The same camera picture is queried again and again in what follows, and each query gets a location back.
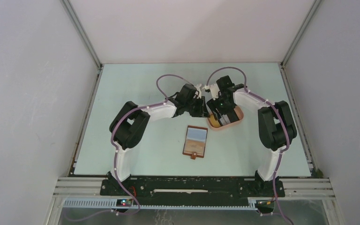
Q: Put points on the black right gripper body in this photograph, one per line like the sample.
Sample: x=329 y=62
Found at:
x=219 y=103

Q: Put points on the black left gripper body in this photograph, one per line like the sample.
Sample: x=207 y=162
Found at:
x=195 y=108

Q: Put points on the pink plastic tray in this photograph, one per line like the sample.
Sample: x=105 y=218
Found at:
x=240 y=114

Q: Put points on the brown leather card holder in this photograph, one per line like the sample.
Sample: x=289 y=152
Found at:
x=195 y=142

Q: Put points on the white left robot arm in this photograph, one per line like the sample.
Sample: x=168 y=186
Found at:
x=129 y=125

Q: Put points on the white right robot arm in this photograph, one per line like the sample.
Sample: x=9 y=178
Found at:
x=276 y=126

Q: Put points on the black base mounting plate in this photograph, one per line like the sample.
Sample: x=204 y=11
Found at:
x=223 y=191

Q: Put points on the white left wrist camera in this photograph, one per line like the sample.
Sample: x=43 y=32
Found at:
x=199 y=90

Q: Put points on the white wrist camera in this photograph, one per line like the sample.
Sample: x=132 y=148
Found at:
x=213 y=90
x=199 y=90

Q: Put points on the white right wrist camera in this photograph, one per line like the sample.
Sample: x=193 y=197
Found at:
x=213 y=90

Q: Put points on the aluminium frame rail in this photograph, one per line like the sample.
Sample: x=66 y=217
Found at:
x=294 y=188

